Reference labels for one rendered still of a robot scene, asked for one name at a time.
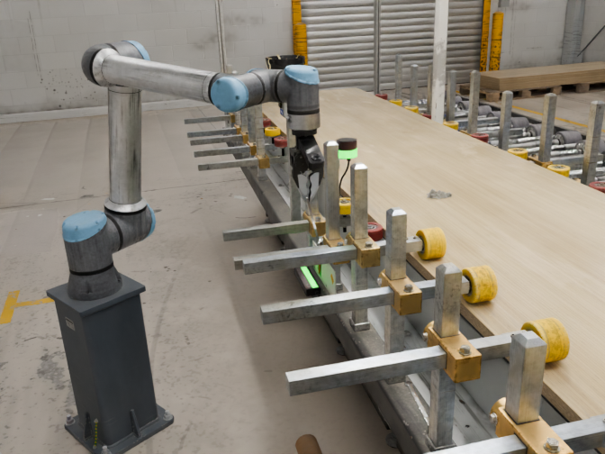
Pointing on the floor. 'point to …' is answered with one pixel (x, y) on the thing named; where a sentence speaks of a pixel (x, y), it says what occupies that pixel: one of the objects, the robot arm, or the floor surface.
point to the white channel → (439, 60)
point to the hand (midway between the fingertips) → (309, 198)
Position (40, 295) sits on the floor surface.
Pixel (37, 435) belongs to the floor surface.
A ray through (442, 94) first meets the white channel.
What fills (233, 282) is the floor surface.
